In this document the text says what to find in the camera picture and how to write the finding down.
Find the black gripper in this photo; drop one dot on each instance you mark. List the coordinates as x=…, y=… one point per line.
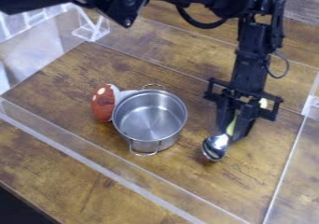
x=247, y=83

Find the green handled metal spoon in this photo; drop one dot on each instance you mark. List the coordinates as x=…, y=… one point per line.
x=215, y=145

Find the clear acrylic right panel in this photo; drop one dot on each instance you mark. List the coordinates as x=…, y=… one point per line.
x=295, y=200

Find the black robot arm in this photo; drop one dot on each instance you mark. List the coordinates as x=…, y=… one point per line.
x=259, y=39

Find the red toy mushroom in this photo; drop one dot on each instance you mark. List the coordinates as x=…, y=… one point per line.
x=105, y=97

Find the small steel pot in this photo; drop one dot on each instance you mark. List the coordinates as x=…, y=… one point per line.
x=148, y=118

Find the clear acrylic front barrier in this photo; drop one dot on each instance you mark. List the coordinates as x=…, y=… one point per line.
x=161, y=192

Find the clear acrylic triangle bracket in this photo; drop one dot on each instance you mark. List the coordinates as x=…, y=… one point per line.
x=91, y=31

